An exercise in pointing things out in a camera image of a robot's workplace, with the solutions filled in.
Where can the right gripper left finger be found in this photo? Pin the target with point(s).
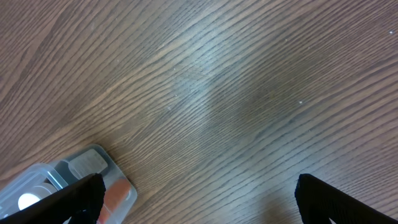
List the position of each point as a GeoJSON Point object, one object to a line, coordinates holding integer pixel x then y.
{"type": "Point", "coordinates": [80, 202]}

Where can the black bottle white cap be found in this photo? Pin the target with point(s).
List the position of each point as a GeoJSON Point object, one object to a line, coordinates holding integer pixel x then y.
{"type": "Point", "coordinates": [81, 164]}

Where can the clear plastic container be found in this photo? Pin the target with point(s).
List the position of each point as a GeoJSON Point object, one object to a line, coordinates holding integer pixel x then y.
{"type": "Point", "coordinates": [41, 180]}

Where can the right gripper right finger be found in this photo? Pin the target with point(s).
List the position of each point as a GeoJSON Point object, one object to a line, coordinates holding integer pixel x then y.
{"type": "Point", "coordinates": [319, 202]}

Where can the orange bottle white cap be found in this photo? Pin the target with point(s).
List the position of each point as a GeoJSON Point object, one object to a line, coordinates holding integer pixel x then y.
{"type": "Point", "coordinates": [113, 197]}

